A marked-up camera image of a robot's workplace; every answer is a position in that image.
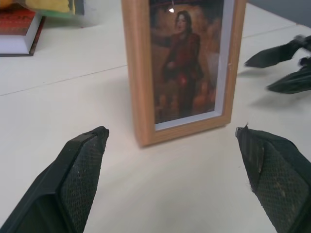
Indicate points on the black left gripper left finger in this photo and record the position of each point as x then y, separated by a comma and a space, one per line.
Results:
73, 184

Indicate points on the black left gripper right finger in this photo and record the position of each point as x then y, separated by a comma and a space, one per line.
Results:
277, 179

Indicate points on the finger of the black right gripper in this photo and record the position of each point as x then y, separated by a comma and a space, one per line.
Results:
291, 82
274, 56

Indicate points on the thick red cover book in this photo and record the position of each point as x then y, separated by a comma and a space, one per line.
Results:
17, 34

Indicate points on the yellow green soft bag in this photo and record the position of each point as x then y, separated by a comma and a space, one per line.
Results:
51, 6

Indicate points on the orange round object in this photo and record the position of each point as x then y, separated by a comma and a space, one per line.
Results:
5, 3

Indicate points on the wooden picture frame with photo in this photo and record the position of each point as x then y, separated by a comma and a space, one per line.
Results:
184, 68

